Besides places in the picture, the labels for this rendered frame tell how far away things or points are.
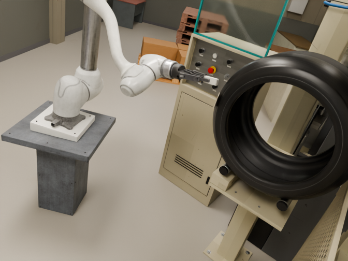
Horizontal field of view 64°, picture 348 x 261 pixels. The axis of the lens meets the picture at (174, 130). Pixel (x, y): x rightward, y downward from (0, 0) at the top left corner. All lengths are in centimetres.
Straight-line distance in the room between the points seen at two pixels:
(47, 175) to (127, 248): 71
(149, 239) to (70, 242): 52
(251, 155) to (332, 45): 60
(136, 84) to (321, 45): 83
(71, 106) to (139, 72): 54
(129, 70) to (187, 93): 87
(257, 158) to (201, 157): 85
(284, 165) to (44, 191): 153
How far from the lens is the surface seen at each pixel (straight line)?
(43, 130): 179
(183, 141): 227
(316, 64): 106
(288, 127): 151
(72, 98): 170
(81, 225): 212
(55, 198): 212
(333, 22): 141
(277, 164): 145
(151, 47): 494
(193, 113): 213
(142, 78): 134
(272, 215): 135
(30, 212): 223
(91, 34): 176
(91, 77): 182
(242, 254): 222
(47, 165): 195
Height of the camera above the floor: 163
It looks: 30 degrees down
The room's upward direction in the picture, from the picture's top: 14 degrees clockwise
